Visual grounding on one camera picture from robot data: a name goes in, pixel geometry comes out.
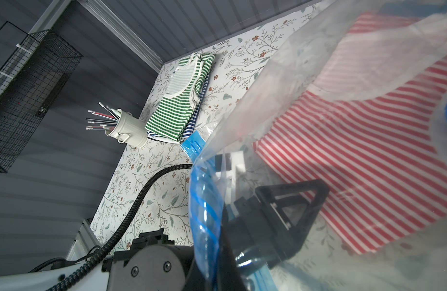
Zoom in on clear vacuum bag blue zipper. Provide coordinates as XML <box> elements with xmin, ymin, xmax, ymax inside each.
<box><xmin>189</xmin><ymin>1</ymin><xmax>447</xmax><ymax>291</ymax></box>

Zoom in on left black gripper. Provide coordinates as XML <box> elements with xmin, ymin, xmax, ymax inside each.
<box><xmin>214</xmin><ymin>152</ymin><xmax>331</xmax><ymax>277</ymax></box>

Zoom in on black wire mesh basket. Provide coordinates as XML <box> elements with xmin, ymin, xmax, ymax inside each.
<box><xmin>0</xmin><ymin>21</ymin><xmax>83</xmax><ymax>173</ymax></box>

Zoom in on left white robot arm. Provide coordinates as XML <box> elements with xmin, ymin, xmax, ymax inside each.
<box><xmin>0</xmin><ymin>155</ymin><xmax>329</xmax><ymax>291</ymax></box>

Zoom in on white mug pen holder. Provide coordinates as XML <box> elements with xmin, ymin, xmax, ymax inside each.
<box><xmin>105</xmin><ymin>109</ymin><xmax>148</xmax><ymax>149</ymax></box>

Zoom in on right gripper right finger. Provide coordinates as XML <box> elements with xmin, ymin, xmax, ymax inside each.
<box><xmin>216</xmin><ymin>232</ymin><xmax>246</xmax><ymax>291</ymax></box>

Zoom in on navy white striped tank top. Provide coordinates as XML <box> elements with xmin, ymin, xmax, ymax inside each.
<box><xmin>148</xmin><ymin>75</ymin><xmax>210</xmax><ymax>144</ymax></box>

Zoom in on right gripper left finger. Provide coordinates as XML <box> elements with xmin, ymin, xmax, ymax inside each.
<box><xmin>183</xmin><ymin>261</ymin><xmax>208</xmax><ymax>291</ymax></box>

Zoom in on red white striped tank top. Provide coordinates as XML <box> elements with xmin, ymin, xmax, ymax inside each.
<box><xmin>253</xmin><ymin>13</ymin><xmax>447</xmax><ymax>254</ymax></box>

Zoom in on green white striped tank top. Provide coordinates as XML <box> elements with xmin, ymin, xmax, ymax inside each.
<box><xmin>145</xmin><ymin>53</ymin><xmax>216</xmax><ymax>144</ymax></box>

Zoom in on pens in mug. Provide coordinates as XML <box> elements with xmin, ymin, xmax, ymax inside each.
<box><xmin>85</xmin><ymin>102</ymin><xmax>121</xmax><ymax>131</ymax></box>

